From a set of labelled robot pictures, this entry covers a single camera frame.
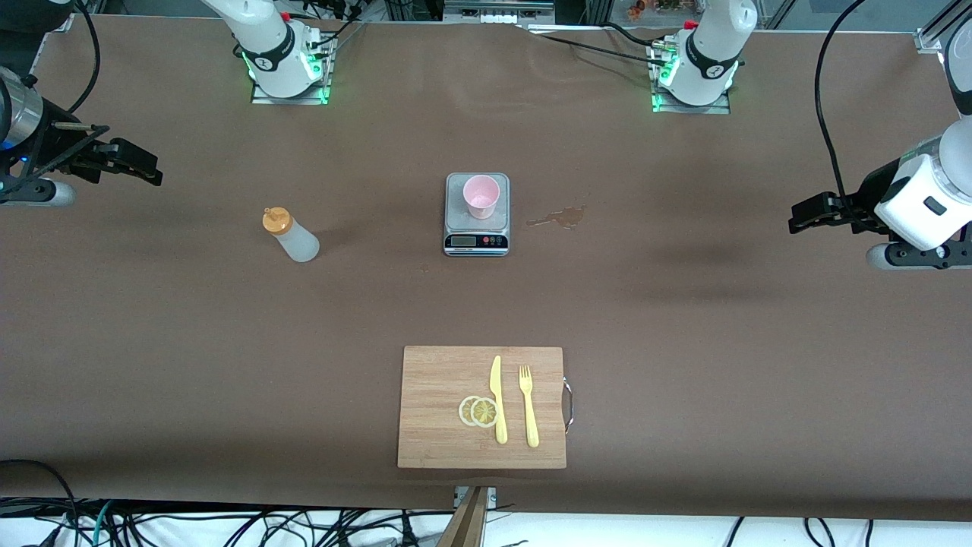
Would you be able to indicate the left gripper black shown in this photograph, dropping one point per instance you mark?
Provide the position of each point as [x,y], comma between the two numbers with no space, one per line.
[856,207]

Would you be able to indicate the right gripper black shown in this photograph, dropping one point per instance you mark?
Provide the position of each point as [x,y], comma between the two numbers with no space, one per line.
[62,150]

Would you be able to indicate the translucent sauce bottle orange cap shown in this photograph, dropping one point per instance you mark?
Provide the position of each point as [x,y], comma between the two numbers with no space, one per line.
[298,243]

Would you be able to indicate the pink plastic cup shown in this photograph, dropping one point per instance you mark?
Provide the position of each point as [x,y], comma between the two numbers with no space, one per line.
[481,197]

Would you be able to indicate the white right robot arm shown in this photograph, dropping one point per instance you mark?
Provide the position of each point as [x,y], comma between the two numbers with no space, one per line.
[266,45]

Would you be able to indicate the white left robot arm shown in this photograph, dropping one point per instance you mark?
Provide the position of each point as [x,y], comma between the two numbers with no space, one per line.
[706,53]

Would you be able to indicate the brown table cover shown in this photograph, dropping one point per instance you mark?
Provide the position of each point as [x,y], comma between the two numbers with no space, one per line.
[228,342]

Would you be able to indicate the colourful small items pile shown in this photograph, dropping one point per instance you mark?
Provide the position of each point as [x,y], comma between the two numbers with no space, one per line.
[653,6]

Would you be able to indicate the silver digital kitchen scale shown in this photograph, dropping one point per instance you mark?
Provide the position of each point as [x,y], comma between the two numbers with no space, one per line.
[476,241]

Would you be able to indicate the yellow plastic fork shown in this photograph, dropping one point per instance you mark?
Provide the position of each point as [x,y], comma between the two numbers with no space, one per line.
[531,425]

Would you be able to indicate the bamboo cutting board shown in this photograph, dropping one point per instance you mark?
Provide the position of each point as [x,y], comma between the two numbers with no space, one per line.
[433,395]

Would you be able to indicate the white power strip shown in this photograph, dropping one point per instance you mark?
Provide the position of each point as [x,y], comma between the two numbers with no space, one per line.
[497,17]

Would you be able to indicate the yellow plastic knife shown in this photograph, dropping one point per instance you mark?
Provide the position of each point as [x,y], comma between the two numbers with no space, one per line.
[499,422]

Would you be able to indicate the lemon slice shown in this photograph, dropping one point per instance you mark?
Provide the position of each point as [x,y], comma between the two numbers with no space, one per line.
[464,411]
[484,412]

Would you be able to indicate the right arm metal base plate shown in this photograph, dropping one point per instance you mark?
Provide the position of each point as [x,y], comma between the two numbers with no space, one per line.
[292,99]

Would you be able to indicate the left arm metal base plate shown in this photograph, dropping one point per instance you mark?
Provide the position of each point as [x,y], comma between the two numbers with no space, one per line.
[691,109]

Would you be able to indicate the aluminium frame corner profile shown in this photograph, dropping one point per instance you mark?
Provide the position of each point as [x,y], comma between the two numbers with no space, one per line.
[928,39]

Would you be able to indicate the small metal bracket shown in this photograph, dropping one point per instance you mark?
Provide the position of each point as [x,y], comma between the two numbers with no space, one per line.
[491,497]

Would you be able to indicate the wooden post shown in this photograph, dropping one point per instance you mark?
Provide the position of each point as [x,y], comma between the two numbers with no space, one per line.
[465,524]

